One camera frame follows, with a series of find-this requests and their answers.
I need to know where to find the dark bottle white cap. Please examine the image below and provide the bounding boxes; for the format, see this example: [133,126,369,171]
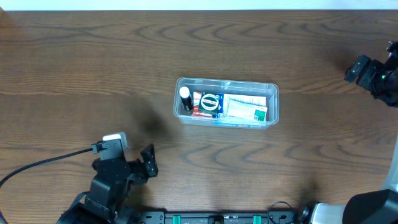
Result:
[178,86,193,111]

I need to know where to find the green Zam-Buk box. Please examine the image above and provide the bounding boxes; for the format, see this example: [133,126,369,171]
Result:
[198,92,221,115]

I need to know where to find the blue medicine box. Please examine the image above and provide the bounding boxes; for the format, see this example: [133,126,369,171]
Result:
[213,94,268,123]

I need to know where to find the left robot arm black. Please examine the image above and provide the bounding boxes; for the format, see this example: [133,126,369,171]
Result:
[57,139,159,224]

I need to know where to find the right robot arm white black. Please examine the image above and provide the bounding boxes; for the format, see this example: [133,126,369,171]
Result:
[294,41,397,224]

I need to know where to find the clear plastic container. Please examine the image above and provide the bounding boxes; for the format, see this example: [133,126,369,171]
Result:
[174,78,279,129]

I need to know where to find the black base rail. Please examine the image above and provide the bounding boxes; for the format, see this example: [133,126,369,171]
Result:
[134,208,305,224]

